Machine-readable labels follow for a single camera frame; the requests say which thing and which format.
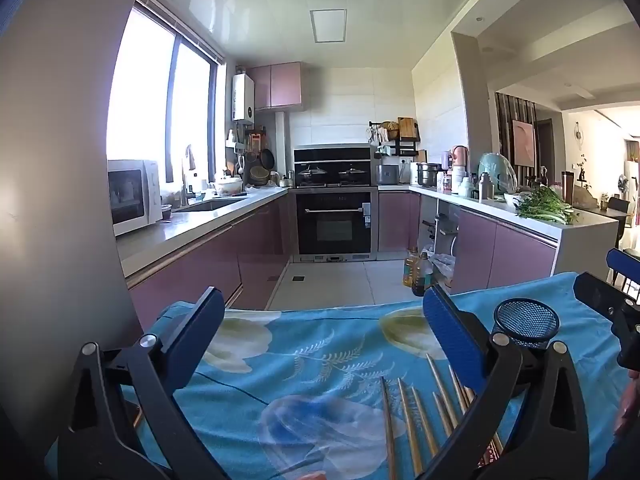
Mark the white jar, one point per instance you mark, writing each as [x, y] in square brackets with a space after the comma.
[466, 187]

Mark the yellow oil bottle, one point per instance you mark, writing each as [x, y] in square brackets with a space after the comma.
[410, 270]

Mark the brown tumbler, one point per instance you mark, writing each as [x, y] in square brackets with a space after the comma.
[566, 187]

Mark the blue floral tablecloth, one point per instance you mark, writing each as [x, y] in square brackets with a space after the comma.
[300, 360]

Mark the white water heater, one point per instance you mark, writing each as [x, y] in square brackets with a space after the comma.
[243, 97]

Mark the pink base cabinet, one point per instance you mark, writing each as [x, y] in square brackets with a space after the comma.
[200, 270]
[515, 255]

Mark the wok with glass lid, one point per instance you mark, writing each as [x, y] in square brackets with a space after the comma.
[312, 173]
[352, 173]

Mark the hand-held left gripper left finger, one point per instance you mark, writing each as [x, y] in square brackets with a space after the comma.
[197, 330]

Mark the steel stockpot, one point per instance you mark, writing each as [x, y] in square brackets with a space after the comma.
[427, 175]

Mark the black mesh utensil holder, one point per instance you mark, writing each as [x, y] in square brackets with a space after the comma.
[525, 317]

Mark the bunch of wooden chopsticks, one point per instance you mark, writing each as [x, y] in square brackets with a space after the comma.
[389, 430]

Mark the hanging black pan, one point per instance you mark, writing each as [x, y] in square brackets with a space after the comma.
[267, 159]

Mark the cooking oil bottles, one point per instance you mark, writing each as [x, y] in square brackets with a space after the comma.
[423, 277]

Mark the white cooking pot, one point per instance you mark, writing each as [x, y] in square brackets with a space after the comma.
[230, 187]

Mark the pink wall cabinet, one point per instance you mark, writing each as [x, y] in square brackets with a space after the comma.
[280, 85]

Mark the grey refrigerator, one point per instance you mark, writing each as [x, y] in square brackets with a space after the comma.
[50, 160]

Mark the steel thermos bottle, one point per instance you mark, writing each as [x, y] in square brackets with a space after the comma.
[486, 190]

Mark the black integrated stove oven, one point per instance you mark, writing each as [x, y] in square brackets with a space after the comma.
[330, 225]

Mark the black chair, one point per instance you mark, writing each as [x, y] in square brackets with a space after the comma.
[619, 205]

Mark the clear plastic bag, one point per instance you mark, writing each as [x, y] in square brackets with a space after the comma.
[443, 270]

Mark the person's right hand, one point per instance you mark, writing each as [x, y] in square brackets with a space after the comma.
[631, 405]

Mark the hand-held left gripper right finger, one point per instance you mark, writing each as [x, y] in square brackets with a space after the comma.
[452, 340]

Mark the pink kettle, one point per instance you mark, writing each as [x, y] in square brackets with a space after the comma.
[460, 155]

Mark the kitchen window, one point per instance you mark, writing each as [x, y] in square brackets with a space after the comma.
[145, 85]

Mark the white standing fan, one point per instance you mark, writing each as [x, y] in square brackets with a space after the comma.
[622, 184]

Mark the kitchen sink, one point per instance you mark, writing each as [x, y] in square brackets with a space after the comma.
[210, 205]

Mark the black wall rack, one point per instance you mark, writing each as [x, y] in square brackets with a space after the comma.
[407, 149]

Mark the pink wall painting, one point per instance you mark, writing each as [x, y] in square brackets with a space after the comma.
[523, 142]

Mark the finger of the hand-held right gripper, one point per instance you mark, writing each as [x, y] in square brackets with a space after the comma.
[622, 265]
[595, 294]

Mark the metal kitchen faucet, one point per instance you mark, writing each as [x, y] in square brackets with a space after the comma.
[186, 180]

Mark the silver rice cooker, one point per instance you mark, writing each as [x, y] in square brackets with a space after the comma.
[387, 174]

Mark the white microwave oven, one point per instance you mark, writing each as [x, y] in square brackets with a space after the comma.
[132, 195]

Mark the green leafy vegetables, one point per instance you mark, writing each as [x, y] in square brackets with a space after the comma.
[545, 207]

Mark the wall clock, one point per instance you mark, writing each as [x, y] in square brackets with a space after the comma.
[578, 134]

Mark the wooden cutting board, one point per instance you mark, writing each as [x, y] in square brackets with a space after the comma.
[406, 127]

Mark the woven bamboo basket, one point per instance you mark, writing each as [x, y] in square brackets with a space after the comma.
[258, 176]

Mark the mint green appliance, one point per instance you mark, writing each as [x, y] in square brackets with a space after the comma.
[495, 170]

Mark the ceiling light panel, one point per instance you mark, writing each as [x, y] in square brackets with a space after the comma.
[327, 25]

